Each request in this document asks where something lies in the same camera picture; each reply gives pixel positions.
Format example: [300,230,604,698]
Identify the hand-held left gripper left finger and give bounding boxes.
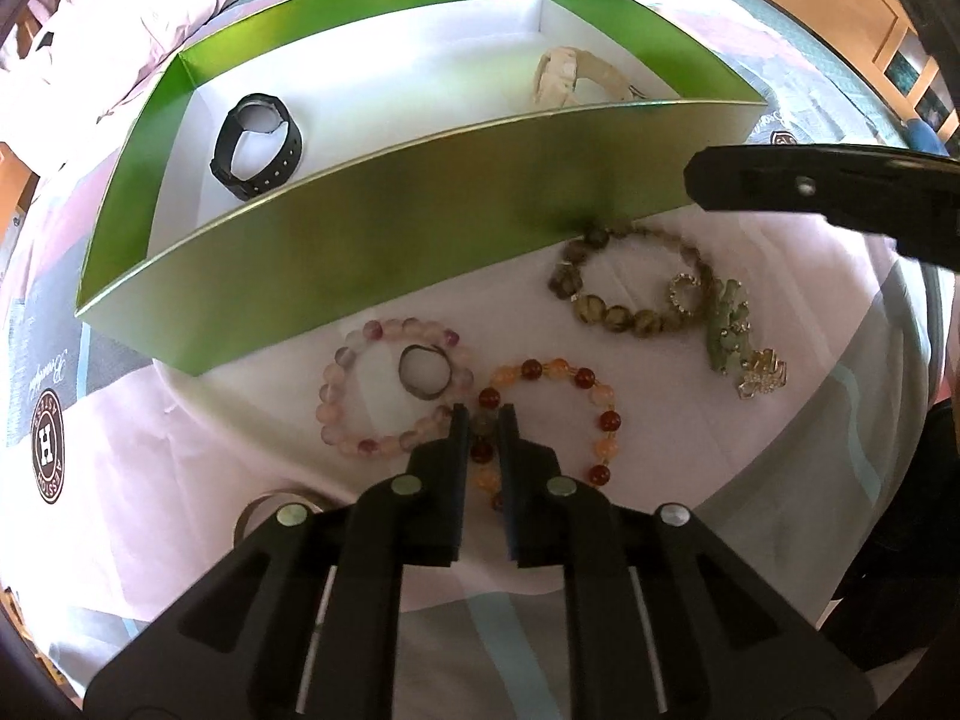
[82,403,472,720]

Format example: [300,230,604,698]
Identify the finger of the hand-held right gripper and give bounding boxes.
[685,142,960,271]

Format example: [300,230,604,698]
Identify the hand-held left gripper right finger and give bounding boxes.
[496,403,878,720]

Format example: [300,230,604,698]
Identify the dark metal ring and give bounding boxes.
[397,345,453,398]

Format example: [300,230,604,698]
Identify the orange red bead bracelet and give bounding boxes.
[469,358,623,512]

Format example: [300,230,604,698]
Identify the pink purple bead bracelet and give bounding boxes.
[319,317,479,458]

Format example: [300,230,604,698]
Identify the gold rhinestone ring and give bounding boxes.
[667,272,706,314]

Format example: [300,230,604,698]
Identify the green jade pendant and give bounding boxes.
[701,277,753,377]

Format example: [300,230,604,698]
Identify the brown green bead bracelet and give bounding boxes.
[550,223,717,338]

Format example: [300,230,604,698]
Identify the gold brooch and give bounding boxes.
[735,349,788,401]

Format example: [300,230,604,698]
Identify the green cardboard box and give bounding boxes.
[73,0,767,377]

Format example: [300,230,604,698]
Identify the printed bedsheet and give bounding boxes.
[0,0,953,720]

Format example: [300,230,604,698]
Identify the brown bangle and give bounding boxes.
[234,491,335,541]

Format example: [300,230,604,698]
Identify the cream white wristwatch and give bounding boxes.
[531,46,652,107]

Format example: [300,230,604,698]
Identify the black wristwatch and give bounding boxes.
[210,94,305,201]

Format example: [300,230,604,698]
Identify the white pillow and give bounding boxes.
[0,0,263,143]

